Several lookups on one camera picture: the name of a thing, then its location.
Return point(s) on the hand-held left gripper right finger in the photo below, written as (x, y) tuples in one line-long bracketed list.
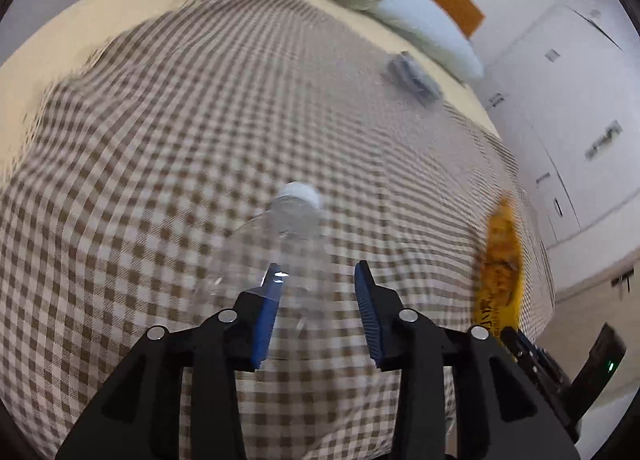
[(372, 325)]

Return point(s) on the dark printed packet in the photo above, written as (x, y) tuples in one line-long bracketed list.
[(415, 77)]

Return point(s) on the clear plastic bottle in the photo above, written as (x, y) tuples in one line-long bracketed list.
[(295, 225)]

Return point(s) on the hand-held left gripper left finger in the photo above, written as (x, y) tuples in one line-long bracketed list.
[(265, 325)]

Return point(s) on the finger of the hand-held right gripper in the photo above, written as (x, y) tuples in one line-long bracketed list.
[(542, 360), (537, 382)]

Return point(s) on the brown checked blanket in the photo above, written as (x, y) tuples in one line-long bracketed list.
[(200, 139)]

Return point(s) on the light blue pillow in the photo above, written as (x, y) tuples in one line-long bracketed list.
[(430, 34)]

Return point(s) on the yellow packet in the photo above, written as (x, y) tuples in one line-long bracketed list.
[(502, 265)]

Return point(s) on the light wooden door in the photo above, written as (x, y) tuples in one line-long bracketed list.
[(575, 320)]

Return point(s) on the white wardrobe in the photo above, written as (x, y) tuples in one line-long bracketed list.
[(565, 104)]

